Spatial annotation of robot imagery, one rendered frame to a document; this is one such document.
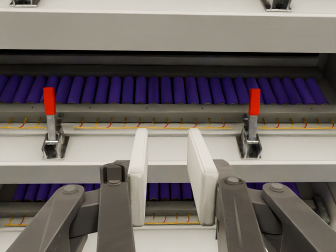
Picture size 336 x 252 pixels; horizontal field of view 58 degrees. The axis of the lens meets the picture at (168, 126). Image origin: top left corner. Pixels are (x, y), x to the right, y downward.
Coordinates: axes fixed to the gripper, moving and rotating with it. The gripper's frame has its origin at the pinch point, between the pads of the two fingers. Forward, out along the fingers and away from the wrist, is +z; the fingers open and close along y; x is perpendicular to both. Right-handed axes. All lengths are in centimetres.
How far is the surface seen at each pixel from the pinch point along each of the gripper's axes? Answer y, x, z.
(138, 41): -2.8, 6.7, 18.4
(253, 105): 12.0, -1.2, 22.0
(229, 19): 6.9, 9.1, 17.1
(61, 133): -13.4, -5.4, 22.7
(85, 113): -11.0, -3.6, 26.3
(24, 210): -23.4, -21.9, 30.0
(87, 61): -12.3, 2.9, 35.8
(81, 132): -11.4, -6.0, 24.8
